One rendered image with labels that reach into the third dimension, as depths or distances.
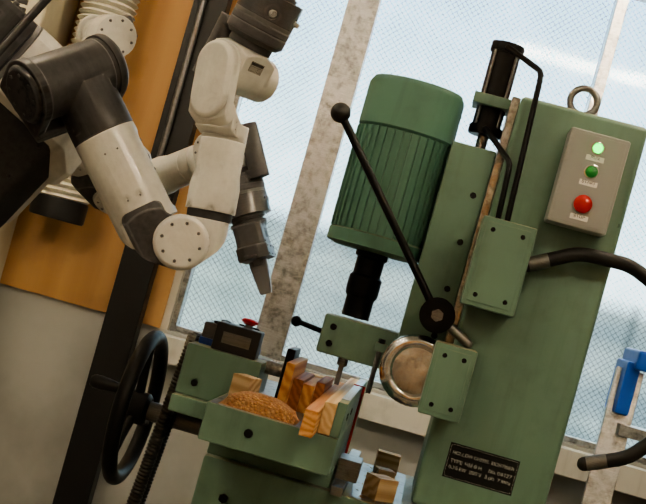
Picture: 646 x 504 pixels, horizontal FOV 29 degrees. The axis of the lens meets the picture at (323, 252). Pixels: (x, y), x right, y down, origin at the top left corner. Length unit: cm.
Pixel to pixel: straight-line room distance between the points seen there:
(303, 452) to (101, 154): 55
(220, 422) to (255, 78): 53
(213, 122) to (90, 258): 188
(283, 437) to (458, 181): 57
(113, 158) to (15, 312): 194
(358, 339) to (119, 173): 65
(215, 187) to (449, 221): 56
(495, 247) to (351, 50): 165
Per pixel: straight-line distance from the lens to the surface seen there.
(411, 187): 219
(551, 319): 215
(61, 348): 364
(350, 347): 223
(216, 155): 177
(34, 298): 366
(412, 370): 212
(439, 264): 219
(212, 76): 177
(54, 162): 193
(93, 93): 177
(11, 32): 189
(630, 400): 289
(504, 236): 207
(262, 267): 219
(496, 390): 215
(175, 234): 173
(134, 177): 176
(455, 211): 219
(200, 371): 218
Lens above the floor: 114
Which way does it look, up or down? 1 degrees up
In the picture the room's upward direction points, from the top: 16 degrees clockwise
